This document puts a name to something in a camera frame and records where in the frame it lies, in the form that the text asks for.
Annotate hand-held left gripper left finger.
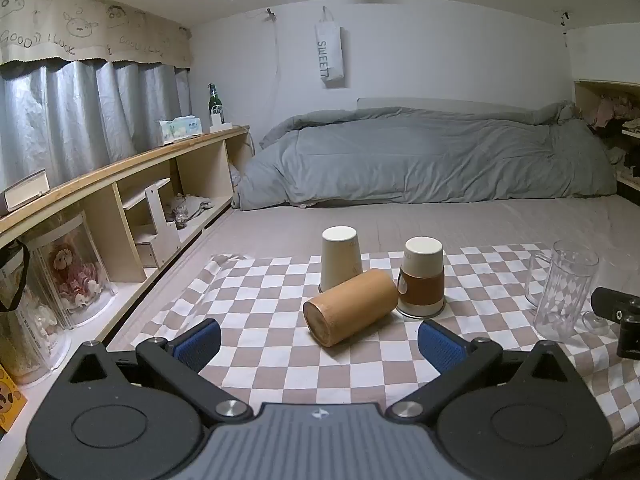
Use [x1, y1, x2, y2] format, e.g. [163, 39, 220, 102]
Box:
[66, 318, 254, 423]

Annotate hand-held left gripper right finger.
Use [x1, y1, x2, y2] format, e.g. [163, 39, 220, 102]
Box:
[385, 319, 587, 420]

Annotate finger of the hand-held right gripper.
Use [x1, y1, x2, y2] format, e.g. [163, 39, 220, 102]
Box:
[616, 318, 640, 359]
[591, 287, 640, 322]

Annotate brown paper cup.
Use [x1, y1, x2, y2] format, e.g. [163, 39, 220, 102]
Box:
[303, 269, 399, 348]

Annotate white cup with brown sleeve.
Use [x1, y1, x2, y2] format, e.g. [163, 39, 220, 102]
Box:
[396, 236, 446, 319]

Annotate cream paper cup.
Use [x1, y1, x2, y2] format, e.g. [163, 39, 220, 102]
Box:
[318, 226, 364, 294]

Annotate clear stemmed glass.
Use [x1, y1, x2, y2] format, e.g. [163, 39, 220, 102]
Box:
[581, 310, 620, 337]

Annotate clear glass mug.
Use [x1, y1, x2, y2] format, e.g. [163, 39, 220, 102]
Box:
[525, 240, 600, 342]

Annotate beige checkered cloth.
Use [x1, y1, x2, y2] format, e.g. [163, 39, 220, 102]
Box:
[134, 243, 640, 441]

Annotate crumpled cloth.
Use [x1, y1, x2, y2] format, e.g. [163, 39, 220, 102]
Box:
[167, 195, 217, 225]

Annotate plush toy in clear case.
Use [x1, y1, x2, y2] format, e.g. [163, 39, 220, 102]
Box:
[31, 211, 117, 330]

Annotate wooden shelf unit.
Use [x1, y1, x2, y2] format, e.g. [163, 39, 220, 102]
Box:
[0, 125, 251, 441]

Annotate clear plastic container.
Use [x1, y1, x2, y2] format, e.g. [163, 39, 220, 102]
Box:
[0, 255, 72, 387]

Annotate grey duvet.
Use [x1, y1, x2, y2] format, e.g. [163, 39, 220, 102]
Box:
[231, 100, 619, 210]

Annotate pile of clothes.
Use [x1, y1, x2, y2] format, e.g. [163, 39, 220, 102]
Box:
[585, 94, 640, 181]

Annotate wooden side shelf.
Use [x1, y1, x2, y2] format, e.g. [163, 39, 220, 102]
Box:
[574, 80, 640, 196]

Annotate yellow printed box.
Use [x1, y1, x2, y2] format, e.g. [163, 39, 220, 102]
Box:
[0, 364, 29, 436]

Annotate tissue box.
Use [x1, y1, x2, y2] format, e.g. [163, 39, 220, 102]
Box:
[158, 116, 203, 141]

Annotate thick book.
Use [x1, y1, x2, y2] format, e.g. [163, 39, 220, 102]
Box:
[2, 170, 50, 213]

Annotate white headboard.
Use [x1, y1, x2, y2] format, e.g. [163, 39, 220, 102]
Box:
[357, 97, 543, 114]

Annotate grey curtain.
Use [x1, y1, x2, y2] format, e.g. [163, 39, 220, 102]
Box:
[0, 57, 193, 192]

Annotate white hanging bag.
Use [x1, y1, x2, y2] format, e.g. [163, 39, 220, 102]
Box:
[314, 6, 347, 89]

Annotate beige printed valance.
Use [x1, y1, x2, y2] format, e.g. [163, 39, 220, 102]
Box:
[0, 0, 194, 69]

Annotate black strap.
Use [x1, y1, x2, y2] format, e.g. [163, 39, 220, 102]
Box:
[0, 240, 32, 312]

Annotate white wall cable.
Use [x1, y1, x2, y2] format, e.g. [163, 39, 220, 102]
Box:
[264, 8, 282, 121]

